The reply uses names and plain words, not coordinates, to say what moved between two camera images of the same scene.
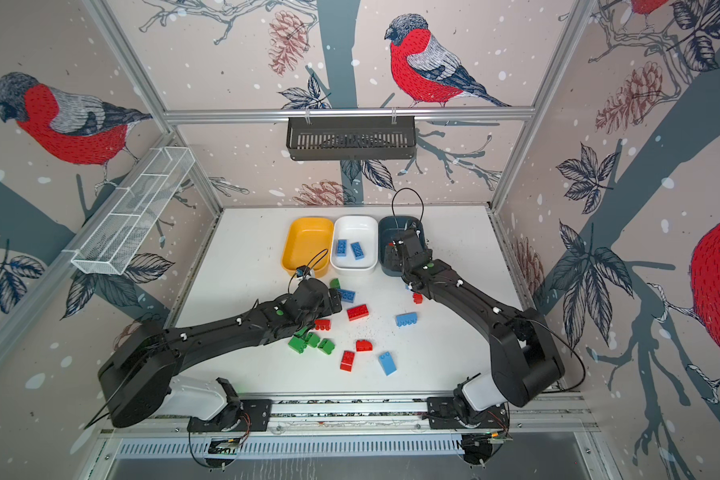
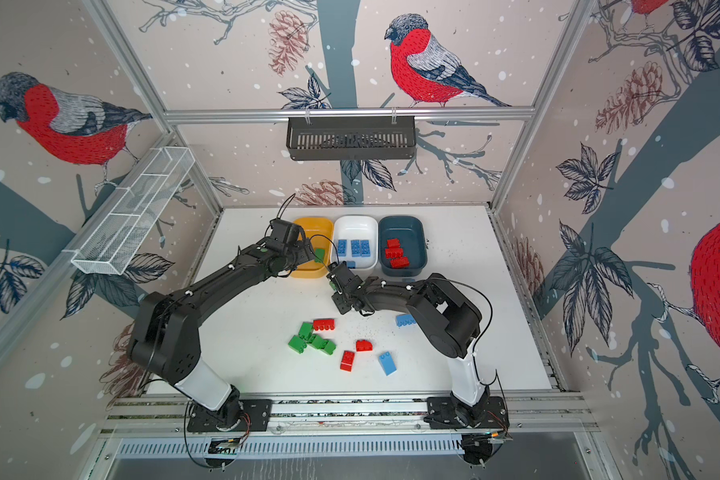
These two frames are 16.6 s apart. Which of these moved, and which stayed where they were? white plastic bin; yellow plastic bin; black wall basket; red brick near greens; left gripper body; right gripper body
Moved: left gripper body; right gripper body
Stayed: white plastic bin; yellow plastic bin; red brick near greens; black wall basket
